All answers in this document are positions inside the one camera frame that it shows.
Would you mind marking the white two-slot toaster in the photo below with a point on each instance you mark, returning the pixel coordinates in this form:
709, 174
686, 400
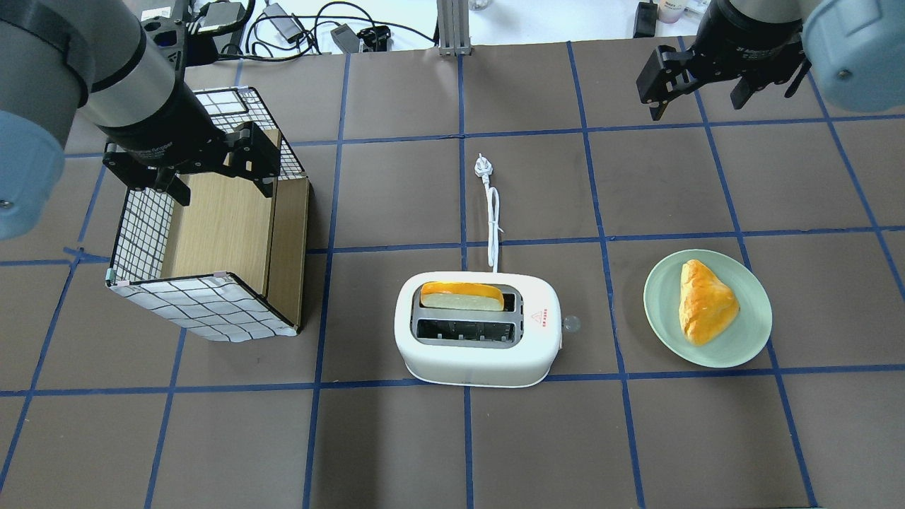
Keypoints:
512, 348

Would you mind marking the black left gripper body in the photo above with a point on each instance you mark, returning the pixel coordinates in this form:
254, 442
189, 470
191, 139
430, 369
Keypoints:
164, 127

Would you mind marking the white cup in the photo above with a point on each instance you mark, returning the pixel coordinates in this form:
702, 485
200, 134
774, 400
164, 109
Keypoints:
670, 11

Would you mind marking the black power adapter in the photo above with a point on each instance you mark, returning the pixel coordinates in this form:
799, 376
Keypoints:
646, 20

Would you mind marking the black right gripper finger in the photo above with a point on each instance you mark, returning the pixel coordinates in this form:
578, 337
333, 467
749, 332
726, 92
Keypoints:
741, 94
657, 109

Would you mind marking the light green plate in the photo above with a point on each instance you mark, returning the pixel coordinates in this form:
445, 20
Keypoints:
741, 341

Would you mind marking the golden triangular pastry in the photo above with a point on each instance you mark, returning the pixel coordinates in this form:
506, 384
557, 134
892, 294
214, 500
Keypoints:
707, 306

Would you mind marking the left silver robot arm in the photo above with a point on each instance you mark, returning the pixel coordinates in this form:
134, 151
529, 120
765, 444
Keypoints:
127, 77

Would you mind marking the toast slice in toaster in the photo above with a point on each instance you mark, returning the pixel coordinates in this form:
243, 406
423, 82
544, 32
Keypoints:
461, 295

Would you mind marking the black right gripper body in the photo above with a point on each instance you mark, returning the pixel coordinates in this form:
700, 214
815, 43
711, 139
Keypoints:
748, 34

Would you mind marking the aluminium frame post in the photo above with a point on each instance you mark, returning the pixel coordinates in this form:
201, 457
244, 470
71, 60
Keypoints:
453, 28

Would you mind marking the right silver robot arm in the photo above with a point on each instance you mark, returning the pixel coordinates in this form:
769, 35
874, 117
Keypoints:
854, 49

